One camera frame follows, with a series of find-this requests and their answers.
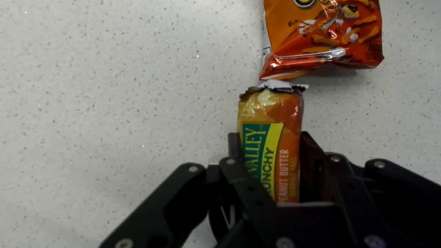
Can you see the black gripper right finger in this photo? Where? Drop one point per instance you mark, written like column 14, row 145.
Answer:
column 378, row 205

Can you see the yellow granola snack bar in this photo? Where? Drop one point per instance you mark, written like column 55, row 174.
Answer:
column 269, row 123

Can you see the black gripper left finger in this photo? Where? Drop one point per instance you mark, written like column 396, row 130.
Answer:
column 225, row 192

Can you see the orange chips bag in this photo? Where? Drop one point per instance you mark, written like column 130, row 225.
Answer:
column 305, row 35

